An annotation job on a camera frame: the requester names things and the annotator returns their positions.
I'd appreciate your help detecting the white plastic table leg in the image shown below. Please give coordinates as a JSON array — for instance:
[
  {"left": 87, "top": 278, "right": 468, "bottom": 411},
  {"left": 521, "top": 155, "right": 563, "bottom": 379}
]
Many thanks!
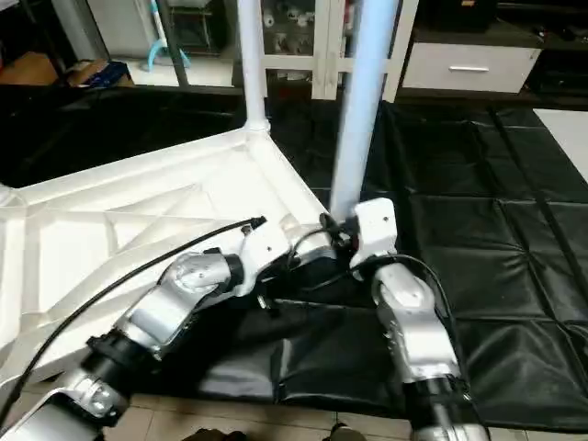
[
  {"left": 327, "top": 0, "right": 401, "bottom": 223},
  {"left": 237, "top": 0, "right": 273, "bottom": 135}
]

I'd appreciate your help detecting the white plastic table top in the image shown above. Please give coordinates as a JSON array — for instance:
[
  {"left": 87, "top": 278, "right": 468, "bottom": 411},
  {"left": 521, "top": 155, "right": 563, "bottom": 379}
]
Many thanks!
[{"left": 0, "top": 123, "right": 343, "bottom": 379}]

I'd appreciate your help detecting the black left robot foot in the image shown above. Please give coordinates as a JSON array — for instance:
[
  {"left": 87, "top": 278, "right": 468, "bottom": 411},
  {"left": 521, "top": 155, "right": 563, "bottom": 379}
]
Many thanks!
[{"left": 184, "top": 428, "right": 249, "bottom": 441}]

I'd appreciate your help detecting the black robot foot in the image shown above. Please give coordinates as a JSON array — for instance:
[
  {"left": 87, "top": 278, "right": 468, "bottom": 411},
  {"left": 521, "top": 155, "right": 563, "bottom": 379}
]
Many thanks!
[
  {"left": 184, "top": 428, "right": 249, "bottom": 441},
  {"left": 323, "top": 424, "right": 368, "bottom": 441}
]

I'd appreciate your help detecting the black right robot foot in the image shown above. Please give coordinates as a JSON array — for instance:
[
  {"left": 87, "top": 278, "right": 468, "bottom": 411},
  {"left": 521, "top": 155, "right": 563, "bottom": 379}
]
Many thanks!
[{"left": 323, "top": 424, "right": 368, "bottom": 441}]

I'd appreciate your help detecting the black work mat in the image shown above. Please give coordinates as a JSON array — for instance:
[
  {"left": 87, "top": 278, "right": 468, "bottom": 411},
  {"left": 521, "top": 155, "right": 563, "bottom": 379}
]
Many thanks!
[{"left": 0, "top": 85, "right": 588, "bottom": 433}]

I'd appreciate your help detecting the white drawer cabinet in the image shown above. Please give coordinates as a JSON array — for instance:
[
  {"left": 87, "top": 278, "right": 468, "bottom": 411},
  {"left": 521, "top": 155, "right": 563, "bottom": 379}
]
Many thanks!
[
  {"left": 401, "top": 40, "right": 543, "bottom": 95},
  {"left": 235, "top": 0, "right": 420, "bottom": 104}
]

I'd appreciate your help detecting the white flat panel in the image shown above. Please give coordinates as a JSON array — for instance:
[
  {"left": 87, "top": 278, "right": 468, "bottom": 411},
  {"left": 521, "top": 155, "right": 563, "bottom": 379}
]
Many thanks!
[{"left": 533, "top": 107, "right": 588, "bottom": 181}]

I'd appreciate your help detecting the light blue hanger hook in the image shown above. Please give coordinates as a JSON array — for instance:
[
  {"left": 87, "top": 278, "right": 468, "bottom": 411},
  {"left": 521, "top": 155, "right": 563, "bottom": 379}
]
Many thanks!
[{"left": 145, "top": 0, "right": 192, "bottom": 73}]

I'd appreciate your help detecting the small blue box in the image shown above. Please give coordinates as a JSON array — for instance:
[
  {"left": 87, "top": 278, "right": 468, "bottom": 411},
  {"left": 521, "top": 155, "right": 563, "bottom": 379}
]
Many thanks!
[{"left": 70, "top": 59, "right": 135, "bottom": 89}]

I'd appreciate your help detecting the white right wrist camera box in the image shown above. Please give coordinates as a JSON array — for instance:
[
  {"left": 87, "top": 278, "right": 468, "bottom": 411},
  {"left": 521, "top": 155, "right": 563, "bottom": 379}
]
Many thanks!
[{"left": 347, "top": 197, "right": 400, "bottom": 282}]

